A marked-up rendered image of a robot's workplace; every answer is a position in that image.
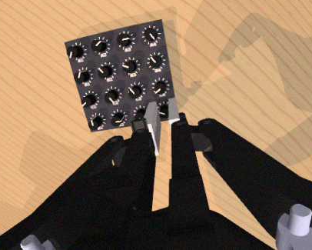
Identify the dark grey knob box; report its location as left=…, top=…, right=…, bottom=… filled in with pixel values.
left=65, top=19, right=175, bottom=132

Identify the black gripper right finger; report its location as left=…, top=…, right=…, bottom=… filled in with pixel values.
left=165, top=98, right=312, bottom=250

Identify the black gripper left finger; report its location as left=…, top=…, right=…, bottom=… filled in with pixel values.
left=0, top=102, right=161, bottom=250

